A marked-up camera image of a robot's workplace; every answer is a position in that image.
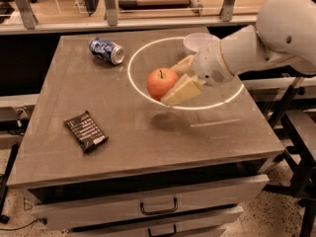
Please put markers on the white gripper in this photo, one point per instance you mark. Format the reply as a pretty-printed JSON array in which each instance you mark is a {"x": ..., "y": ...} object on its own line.
[{"x": 207, "y": 64}]

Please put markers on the red apple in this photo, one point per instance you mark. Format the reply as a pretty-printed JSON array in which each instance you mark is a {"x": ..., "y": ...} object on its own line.
[{"x": 160, "y": 81}]

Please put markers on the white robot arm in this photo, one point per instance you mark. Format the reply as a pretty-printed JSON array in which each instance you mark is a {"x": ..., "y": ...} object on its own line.
[{"x": 284, "y": 34}]

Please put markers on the blue pepsi can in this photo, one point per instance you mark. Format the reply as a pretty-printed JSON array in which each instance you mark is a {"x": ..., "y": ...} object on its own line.
[{"x": 107, "y": 50}]

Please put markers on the white bowl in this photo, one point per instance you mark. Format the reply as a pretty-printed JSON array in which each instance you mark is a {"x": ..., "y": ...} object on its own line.
[{"x": 194, "y": 42}]

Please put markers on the grey drawer cabinet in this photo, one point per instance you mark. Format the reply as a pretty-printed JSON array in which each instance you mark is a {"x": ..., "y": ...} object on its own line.
[{"x": 217, "y": 136}]

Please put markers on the black snack bar wrapper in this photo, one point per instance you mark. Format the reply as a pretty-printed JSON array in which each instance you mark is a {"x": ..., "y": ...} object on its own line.
[{"x": 86, "y": 132}]

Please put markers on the black metal stand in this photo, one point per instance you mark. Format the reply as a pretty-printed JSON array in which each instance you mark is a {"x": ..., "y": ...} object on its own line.
[{"x": 299, "y": 156}]

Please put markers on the lower drawer with handle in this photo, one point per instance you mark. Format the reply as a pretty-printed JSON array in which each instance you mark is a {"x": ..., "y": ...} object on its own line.
[{"x": 210, "y": 222}]

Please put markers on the drawer with handle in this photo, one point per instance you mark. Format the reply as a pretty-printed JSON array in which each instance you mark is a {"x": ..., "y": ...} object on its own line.
[
  {"x": 125, "y": 207},
  {"x": 210, "y": 222}
]

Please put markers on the top drawer with handle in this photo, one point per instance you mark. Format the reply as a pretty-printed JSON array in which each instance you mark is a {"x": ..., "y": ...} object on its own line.
[{"x": 125, "y": 207}]

